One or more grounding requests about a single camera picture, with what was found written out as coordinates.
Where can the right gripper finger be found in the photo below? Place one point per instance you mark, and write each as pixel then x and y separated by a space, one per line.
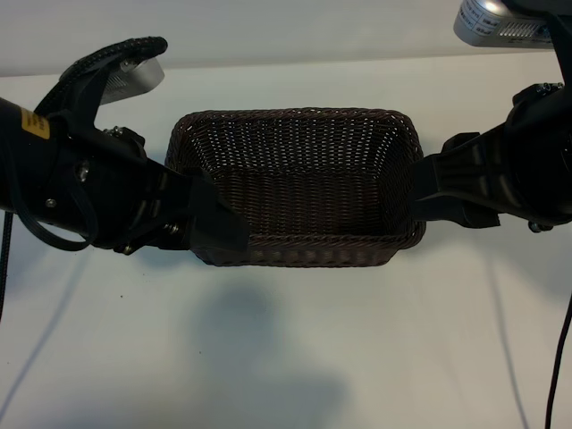
pixel 442 207
pixel 465 172

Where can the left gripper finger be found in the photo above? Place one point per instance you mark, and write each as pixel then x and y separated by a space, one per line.
pixel 214 223
pixel 181 243

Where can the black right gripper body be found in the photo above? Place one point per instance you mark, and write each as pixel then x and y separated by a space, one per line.
pixel 545 156

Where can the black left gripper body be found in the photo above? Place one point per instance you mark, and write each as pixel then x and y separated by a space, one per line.
pixel 111 192

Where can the brown wicker basket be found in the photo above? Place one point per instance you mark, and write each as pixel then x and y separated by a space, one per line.
pixel 304 187

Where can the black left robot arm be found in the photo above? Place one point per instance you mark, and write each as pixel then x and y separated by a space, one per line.
pixel 38 170

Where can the black left camera bracket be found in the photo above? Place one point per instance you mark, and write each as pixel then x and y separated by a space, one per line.
pixel 82 103

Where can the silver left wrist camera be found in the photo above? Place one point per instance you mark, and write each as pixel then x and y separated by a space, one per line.
pixel 143 80

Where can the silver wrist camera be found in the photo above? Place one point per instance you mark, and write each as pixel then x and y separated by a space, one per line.
pixel 491 31
pixel 143 80

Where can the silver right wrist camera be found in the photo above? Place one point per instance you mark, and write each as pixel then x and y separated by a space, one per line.
pixel 491 31

